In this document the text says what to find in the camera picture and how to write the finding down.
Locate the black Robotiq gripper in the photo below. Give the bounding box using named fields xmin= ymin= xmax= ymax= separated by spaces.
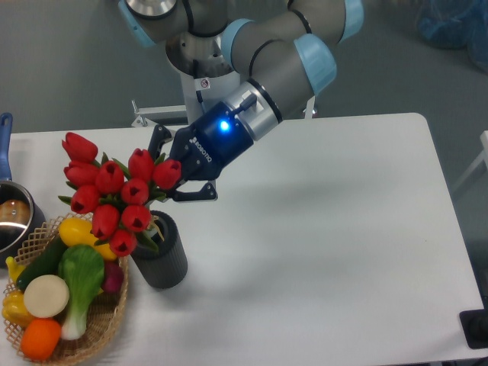
xmin=147 ymin=102 xmax=254 ymax=202

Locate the red tulip bouquet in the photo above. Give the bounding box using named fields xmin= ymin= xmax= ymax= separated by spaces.
xmin=59 ymin=132 xmax=182 ymax=257

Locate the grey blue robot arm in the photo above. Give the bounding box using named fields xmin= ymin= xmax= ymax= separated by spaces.
xmin=118 ymin=1 xmax=364 ymax=201

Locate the dark grey ribbed vase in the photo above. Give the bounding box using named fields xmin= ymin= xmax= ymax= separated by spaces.
xmin=131 ymin=210 xmax=188 ymax=289

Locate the yellow squash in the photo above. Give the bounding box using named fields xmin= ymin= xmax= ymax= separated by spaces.
xmin=58 ymin=217 xmax=117 ymax=261

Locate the purple red radish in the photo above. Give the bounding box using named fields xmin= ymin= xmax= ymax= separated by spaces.
xmin=101 ymin=262 xmax=124 ymax=294

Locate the green bok choy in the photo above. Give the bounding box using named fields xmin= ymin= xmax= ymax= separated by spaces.
xmin=58 ymin=245 xmax=104 ymax=341

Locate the woven wicker basket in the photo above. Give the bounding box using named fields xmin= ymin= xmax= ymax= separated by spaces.
xmin=1 ymin=213 xmax=129 ymax=365

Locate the dark green cucumber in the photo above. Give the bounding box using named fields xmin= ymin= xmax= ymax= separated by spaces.
xmin=15 ymin=236 xmax=68 ymax=291

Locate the cream round onion slice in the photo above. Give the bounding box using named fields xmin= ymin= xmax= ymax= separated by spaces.
xmin=24 ymin=274 xmax=69 ymax=318

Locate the yellow banana tip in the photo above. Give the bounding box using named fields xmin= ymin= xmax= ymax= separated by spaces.
xmin=5 ymin=256 xmax=26 ymax=283

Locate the orange fruit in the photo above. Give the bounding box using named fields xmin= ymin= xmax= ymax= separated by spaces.
xmin=20 ymin=318 xmax=61 ymax=361

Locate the yellow bell pepper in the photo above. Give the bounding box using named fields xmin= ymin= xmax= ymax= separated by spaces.
xmin=2 ymin=290 xmax=35 ymax=328

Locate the blue plastic bag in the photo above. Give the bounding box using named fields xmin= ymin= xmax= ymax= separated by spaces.
xmin=416 ymin=1 xmax=487 ymax=72

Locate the black device at table edge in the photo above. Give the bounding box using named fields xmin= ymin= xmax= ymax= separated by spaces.
xmin=459 ymin=309 xmax=487 ymax=349

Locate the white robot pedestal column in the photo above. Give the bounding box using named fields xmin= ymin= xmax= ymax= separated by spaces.
xmin=164 ymin=28 xmax=245 ymax=125

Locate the blue handled saucepan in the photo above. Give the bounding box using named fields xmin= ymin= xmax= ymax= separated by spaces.
xmin=1 ymin=112 xmax=45 ymax=269

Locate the white furniture frame right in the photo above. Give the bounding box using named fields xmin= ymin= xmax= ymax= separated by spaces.
xmin=452 ymin=130 xmax=487 ymax=199

